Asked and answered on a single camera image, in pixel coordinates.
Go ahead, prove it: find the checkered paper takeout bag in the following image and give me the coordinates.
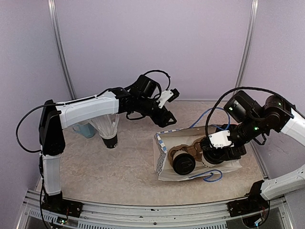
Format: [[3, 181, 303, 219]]
[[153, 126, 242, 182]]

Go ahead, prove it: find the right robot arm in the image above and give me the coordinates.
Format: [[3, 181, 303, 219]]
[[224, 91, 305, 212]]

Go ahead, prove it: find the black plastic cup lid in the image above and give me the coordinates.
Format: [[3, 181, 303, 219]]
[[203, 148, 225, 165]]

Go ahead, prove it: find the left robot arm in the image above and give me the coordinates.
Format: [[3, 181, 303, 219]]
[[39, 74, 180, 212]]

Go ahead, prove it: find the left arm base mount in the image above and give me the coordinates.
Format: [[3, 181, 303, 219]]
[[42, 193, 83, 218]]

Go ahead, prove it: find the right aluminium corner post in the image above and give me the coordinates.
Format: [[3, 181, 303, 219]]
[[234, 0, 259, 88]]

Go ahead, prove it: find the aluminium corner post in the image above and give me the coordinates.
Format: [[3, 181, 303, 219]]
[[234, 0, 259, 88], [47, 0, 76, 100]]

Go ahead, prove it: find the black paper cup with straws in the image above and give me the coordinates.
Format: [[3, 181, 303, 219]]
[[101, 133, 118, 149]]

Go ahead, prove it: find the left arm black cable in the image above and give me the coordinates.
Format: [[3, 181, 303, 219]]
[[15, 69, 172, 153]]

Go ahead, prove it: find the aluminium front rail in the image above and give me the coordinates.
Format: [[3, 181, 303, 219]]
[[15, 191, 294, 229]]

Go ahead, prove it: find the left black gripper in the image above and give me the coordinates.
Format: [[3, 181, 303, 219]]
[[137, 96, 178, 127]]

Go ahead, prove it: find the left aluminium corner post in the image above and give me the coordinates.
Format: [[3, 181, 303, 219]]
[[47, 0, 76, 100]]

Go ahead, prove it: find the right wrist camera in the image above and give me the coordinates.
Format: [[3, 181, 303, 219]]
[[200, 130, 234, 151]]

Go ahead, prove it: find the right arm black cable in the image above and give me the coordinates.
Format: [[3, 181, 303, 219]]
[[204, 87, 295, 144]]

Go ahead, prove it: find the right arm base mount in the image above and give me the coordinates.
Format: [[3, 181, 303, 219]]
[[227, 180, 270, 217]]

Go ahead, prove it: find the light blue ceramic mug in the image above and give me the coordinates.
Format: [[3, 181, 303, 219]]
[[72, 121, 95, 138]]

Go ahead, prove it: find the white paper coffee cup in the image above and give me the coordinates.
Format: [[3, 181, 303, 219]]
[[202, 155, 214, 168]]

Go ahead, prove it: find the bundle of wrapped white straws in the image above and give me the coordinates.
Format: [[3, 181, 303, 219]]
[[89, 114, 120, 139]]

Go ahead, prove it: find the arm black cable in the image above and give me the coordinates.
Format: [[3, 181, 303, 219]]
[[15, 69, 172, 153], [204, 87, 295, 144]]

